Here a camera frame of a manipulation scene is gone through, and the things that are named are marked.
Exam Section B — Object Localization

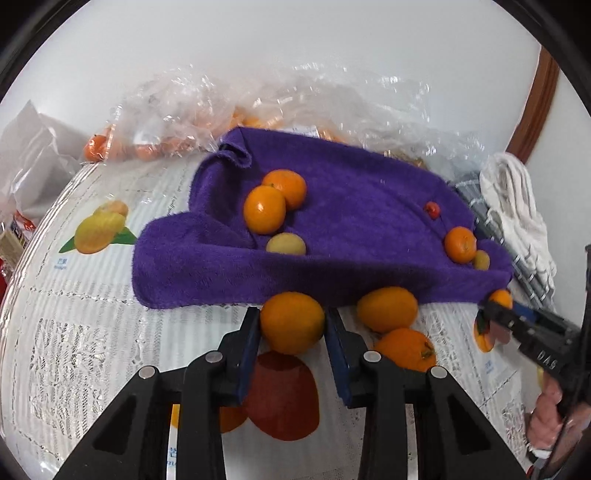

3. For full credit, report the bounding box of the white striped towel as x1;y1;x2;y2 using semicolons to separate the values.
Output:
479;152;558;301

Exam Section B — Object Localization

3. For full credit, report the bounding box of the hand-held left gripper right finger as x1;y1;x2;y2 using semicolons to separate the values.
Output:
325;308;527;480

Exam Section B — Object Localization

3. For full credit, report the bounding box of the large clear plastic bag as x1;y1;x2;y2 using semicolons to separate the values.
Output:
233;62;485;178

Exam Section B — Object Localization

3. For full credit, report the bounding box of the purple towel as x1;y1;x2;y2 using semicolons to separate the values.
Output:
131;127;514;310

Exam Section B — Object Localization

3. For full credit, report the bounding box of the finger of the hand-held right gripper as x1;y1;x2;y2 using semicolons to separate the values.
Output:
510;301;543;321
478;301;532;344

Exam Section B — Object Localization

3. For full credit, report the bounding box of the grey checked cloth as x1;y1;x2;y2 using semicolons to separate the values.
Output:
450;171;550;303

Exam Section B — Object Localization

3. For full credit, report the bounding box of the white plastic bag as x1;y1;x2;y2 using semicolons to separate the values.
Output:
0;99;81;220

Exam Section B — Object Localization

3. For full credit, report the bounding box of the person's right hand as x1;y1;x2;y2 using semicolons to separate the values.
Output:
526;375;564;453

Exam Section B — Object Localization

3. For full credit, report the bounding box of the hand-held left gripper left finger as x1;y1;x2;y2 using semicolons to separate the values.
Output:
53;307;262;480

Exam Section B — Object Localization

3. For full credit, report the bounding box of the orange mandarin with green stem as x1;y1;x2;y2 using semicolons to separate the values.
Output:
373;328;437;374

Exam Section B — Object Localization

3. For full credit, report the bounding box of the brown wooden door frame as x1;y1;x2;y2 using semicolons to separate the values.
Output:
505;44;560;163

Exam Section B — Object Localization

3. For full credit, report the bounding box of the white fruit-print tablecloth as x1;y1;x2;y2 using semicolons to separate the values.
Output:
0;152;550;480

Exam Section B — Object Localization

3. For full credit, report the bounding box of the red-label bottle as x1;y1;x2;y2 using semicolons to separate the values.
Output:
10;210;37;232

